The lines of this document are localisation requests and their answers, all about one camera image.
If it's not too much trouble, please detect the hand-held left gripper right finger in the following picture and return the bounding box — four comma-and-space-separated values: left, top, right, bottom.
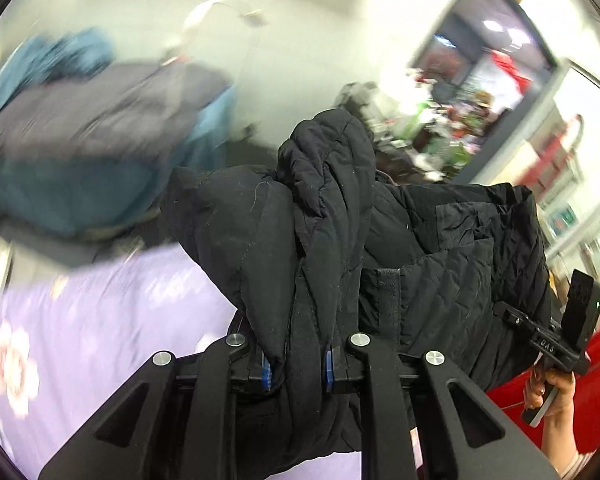
323, 332, 561, 480

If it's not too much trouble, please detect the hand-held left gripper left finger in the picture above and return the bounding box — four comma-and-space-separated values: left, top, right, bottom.
37, 332, 275, 480

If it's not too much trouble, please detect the black quilted jacket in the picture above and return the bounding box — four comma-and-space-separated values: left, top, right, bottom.
159, 107, 556, 478

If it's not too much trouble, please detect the person's right forearm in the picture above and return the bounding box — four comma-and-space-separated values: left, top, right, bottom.
542, 402, 597, 480

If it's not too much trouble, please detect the person's right hand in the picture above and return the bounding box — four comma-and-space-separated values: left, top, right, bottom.
524, 364, 577, 423

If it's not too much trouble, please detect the lilac bed sheet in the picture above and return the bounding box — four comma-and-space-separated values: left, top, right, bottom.
0, 245, 363, 480

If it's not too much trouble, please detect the red shelf rack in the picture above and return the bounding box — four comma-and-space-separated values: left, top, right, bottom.
525, 112, 588, 211

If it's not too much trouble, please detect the blue jacket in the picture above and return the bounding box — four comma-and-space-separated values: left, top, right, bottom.
0, 27, 238, 241

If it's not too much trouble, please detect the dark framed window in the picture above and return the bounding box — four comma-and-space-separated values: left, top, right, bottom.
407, 0, 568, 126

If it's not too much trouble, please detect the grey garment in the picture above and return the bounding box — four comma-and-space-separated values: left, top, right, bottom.
0, 60, 231, 161

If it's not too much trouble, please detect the white curved hook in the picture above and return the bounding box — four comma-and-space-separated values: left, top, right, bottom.
167, 0, 271, 61

